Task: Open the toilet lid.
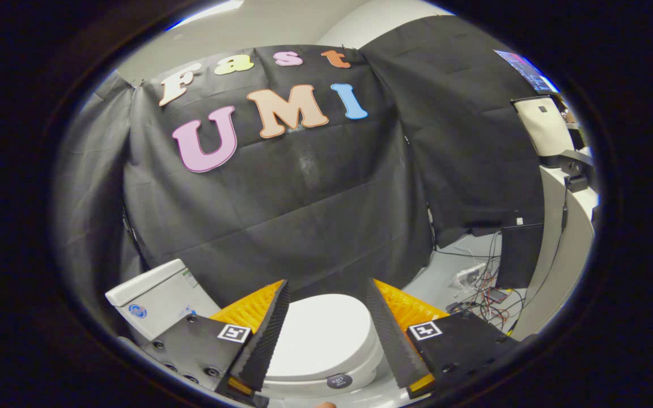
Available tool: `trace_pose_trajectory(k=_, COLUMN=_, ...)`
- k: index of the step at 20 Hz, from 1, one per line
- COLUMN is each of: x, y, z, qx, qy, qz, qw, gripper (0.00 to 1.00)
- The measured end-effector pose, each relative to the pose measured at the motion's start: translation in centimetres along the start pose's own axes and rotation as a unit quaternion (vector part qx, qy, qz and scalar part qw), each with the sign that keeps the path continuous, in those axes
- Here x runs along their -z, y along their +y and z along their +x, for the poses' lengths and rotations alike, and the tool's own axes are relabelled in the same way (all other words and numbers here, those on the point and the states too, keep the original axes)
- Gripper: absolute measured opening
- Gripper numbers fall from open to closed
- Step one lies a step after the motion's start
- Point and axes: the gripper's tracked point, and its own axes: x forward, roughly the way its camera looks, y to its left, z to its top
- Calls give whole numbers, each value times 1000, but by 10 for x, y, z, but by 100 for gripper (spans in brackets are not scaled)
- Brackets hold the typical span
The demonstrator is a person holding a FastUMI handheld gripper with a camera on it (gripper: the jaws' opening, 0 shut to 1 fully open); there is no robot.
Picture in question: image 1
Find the white power strip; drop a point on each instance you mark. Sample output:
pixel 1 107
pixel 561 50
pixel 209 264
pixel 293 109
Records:
pixel 471 273

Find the white toilet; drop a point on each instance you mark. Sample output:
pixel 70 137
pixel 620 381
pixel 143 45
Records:
pixel 162 300

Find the beige chair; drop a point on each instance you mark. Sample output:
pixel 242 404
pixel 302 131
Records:
pixel 542 124

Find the white toilet lid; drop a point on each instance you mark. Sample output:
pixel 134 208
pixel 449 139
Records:
pixel 326 334

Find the computer monitor screen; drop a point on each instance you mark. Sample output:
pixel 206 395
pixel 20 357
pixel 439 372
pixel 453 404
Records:
pixel 525 69

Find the black power adapter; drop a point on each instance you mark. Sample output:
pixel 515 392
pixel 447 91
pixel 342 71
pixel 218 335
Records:
pixel 497 295

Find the black computer tower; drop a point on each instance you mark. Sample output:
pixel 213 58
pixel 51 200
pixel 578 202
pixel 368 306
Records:
pixel 522 255

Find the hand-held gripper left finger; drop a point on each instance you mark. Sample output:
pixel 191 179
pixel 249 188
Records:
pixel 267 340

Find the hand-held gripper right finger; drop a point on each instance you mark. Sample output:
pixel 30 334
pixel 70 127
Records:
pixel 389 334

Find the white desk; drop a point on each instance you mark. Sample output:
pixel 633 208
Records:
pixel 564 255

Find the black backdrop cloth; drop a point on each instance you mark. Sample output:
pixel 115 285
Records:
pixel 315 198

